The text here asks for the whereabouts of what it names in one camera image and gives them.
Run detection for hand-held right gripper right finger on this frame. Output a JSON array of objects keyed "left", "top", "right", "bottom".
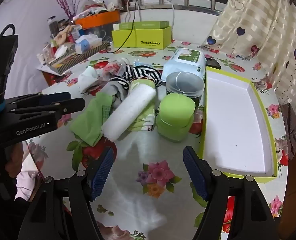
[{"left": 183, "top": 146, "right": 280, "bottom": 240}]

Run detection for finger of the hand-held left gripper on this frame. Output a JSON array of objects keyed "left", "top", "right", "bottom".
[
  {"left": 14, "top": 92, "right": 72, "bottom": 106},
  {"left": 13, "top": 98, "right": 86, "bottom": 117}
]

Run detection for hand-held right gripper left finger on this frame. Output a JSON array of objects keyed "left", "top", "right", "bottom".
[{"left": 18, "top": 146, "right": 115, "bottom": 240}]

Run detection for green cloth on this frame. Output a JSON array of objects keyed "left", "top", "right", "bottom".
[{"left": 70, "top": 92, "right": 114, "bottom": 147}]

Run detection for white tissue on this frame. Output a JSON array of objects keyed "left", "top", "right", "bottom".
[{"left": 77, "top": 66, "right": 100, "bottom": 91}]

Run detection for black white striped sock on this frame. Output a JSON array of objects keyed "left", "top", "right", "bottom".
[
  {"left": 123, "top": 66, "right": 163, "bottom": 88},
  {"left": 108, "top": 77, "right": 131, "bottom": 90}
]

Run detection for clear plastic bag pink contents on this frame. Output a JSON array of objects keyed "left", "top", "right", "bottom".
[{"left": 99, "top": 58, "right": 132, "bottom": 81}]

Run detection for white fluffy roll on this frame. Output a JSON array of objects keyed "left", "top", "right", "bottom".
[{"left": 101, "top": 79, "right": 156, "bottom": 141}]

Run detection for green shallow box white inside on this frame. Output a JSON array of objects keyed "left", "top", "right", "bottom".
[{"left": 198, "top": 66, "right": 278, "bottom": 183}]

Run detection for green rabbit towel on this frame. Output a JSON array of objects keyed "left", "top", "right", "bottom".
[{"left": 127, "top": 102, "right": 156, "bottom": 133}]

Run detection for blue plastic bag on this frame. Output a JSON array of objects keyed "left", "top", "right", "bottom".
[{"left": 133, "top": 57, "right": 153, "bottom": 68}]

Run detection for person's left hand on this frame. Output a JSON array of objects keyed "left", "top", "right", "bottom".
[{"left": 0, "top": 142, "right": 26, "bottom": 183}]

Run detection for white paper sheet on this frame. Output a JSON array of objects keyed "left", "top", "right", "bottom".
[{"left": 36, "top": 63, "right": 74, "bottom": 77}]

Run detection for striped cardboard tray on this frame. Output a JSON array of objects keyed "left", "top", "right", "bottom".
[{"left": 47, "top": 42, "right": 111, "bottom": 76}]

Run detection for floral tablecloth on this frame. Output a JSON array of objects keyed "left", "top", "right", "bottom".
[{"left": 26, "top": 39, "right": 291, "bottom": 240}]

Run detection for blue white tissue pack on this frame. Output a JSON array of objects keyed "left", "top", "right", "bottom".
[{"left": 74, "top": 35, "right": 104, "bottom": 55}]

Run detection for green round jar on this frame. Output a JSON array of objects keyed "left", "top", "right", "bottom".
[{"left": 155, "top": 93, "right": 196, "bottom": 143}]

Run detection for beige plush toy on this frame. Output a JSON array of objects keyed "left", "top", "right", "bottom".
[{"left": 54, "top": 25, "right": 75, "bottom": 44}]

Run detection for dark jar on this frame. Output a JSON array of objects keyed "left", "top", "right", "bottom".
[{"left": 47, "top": 16, "right": 58, "bottom": 39}]

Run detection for orange box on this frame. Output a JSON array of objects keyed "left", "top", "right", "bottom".
[{"left": 74, "top": 11, "right": 121, "bottom": 30}]

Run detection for clear plastic round container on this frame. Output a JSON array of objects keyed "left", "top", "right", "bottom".
[{"left": 165, "top": 71, "right": 205, "bottom": 101}]

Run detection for lime green open box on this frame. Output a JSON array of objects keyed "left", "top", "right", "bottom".
[{"left": 111, "top": 21, "right": 172, "bottom": 50}]

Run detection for pile of packets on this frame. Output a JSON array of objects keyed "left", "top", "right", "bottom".
[{"left": 73, "top": 0, "right": 120, "bottom": 18}]

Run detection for black phone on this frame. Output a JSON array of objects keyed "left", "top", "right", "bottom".
[{"left": 205, "top": 57, "right": 222, "bottom": 71}]

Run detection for wet wipes pack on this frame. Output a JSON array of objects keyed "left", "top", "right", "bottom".
[{"left": 162, "top": 48, "right": 207, "bottom": 81}]

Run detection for heart print curtain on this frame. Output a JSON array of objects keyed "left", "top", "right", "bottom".
[{"left": 206, "top": 0, "right": 296, "bottom": 140}]

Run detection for black cable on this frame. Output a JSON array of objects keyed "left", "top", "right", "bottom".
[{"left": 107, "top": 0, "right": 142, "bottom": 54}]

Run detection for white cable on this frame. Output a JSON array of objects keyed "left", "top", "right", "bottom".
[
  {"left": 125, "top": 0, "right": 136, "bottom": 24},
  {"left": 171, "top": 3, "right": 176, "bottom": 41}
]

